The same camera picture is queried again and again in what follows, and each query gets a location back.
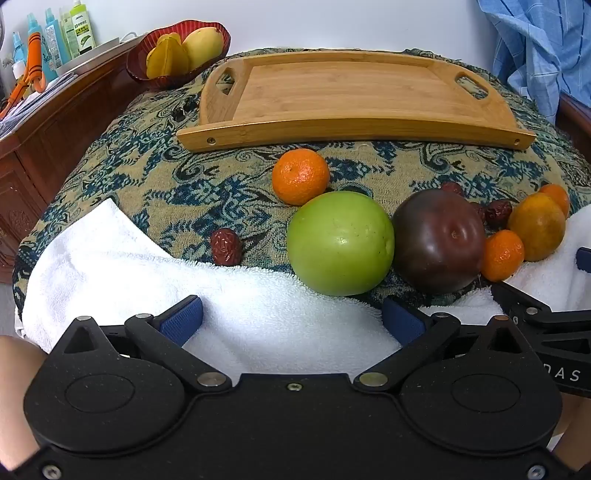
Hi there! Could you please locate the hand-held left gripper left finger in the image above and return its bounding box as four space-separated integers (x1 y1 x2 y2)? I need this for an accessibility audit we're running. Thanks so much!
48 295 232 394

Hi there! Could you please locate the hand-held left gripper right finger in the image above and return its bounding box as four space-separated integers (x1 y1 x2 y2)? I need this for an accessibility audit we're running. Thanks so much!
353 295 540 394

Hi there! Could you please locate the tangerine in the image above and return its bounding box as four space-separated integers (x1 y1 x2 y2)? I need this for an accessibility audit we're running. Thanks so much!
538 183 571 219
480 229 526 283
271 148 331 206

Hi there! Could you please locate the yellow-orange orange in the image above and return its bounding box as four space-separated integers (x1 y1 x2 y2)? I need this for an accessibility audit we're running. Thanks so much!
507 192 567 263

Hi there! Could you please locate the wooden tray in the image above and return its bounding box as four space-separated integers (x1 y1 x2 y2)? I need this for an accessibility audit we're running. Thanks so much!
176 50 537 152

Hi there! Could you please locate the person's right leg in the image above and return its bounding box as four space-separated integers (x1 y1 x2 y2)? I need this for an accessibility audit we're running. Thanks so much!
549 392 591 462

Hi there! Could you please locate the person's leg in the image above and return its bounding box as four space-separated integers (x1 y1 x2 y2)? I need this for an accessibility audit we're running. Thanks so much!
0 335 49 472
549 392 591 462

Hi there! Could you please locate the white towel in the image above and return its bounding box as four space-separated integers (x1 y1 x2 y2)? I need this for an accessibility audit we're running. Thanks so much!
21 198 591 370

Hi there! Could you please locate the dark purple plum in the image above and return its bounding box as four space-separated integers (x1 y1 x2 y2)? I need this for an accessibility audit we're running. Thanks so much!
392 189 488 295

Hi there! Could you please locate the green apple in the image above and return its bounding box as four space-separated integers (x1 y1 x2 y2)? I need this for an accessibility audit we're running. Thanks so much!
287 191 396 297

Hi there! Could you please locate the dark wooden furniture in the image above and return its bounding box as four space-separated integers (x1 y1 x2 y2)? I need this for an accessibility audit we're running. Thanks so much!
556 95 591 160

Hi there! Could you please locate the blue and tan patterned blanket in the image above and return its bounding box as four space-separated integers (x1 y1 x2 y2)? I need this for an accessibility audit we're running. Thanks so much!
13 46 591 319

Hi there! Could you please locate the person's left leg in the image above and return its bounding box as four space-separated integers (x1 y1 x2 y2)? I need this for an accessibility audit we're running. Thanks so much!
0 335 49 472

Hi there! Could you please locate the blue striped cloth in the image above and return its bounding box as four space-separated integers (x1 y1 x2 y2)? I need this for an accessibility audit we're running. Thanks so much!
478 0 591 125

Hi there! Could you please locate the dark wooden cabinet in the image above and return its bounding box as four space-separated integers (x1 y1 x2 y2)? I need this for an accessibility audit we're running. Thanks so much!
0 34 148 284

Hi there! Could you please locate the dark red glass bowl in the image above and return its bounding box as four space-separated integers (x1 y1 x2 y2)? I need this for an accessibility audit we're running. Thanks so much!
126 19 232 90

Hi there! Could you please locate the yellow starfruit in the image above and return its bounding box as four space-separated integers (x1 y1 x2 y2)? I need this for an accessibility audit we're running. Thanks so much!
146 31 191 79

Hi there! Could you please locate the stack of papers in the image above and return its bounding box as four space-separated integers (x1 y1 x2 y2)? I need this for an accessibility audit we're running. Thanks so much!
0 74 79 139

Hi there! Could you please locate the yellow mango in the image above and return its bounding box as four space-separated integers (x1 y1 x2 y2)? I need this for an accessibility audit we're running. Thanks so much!
181 27 225 72

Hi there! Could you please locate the green and white bottle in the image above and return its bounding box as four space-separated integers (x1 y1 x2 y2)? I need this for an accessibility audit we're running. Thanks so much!
62 0 97 58

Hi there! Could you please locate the small blue bottle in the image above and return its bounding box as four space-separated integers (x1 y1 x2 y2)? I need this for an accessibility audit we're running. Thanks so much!
11 31 26 77

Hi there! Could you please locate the orange handled tool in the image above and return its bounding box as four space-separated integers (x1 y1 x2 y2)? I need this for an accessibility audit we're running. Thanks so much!
0 32 47 116

